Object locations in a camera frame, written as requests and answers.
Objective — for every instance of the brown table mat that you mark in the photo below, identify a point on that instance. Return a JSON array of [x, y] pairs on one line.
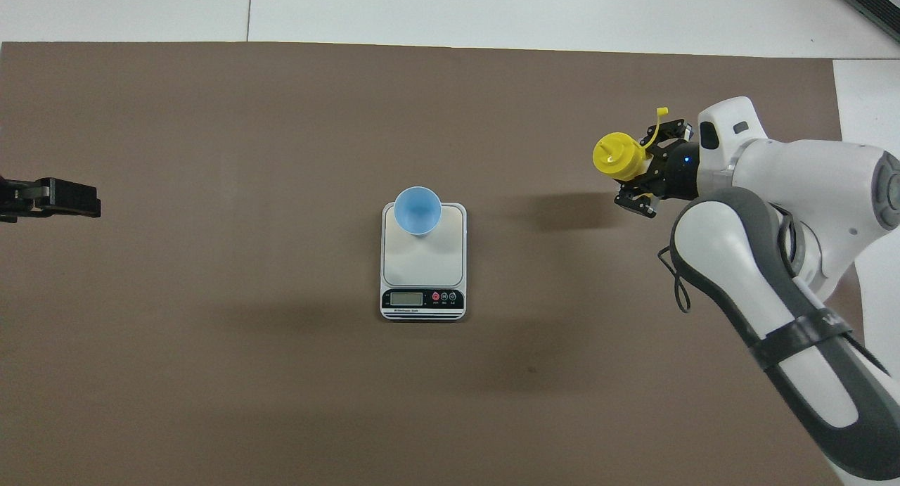
[[281, 401]]

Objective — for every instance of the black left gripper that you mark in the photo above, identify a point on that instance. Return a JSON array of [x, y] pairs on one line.
[[17, 199]]

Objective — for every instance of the grey ribbed metal device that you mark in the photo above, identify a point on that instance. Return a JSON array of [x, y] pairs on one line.
[[879, 1]]

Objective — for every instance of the silver digital kitchen scale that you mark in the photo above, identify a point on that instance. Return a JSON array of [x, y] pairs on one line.
[[423, 268]]

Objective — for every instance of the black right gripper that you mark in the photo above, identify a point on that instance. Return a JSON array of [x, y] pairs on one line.
[[678, 169]]

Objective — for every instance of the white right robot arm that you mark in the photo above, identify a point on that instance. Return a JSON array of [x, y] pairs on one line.
[[815, 190]]

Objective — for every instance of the yellow squeeze bottle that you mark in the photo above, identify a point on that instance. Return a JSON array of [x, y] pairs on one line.
[[617, 157]]

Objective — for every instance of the light blue plastic cup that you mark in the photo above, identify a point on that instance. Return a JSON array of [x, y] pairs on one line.
[[418, 210]]

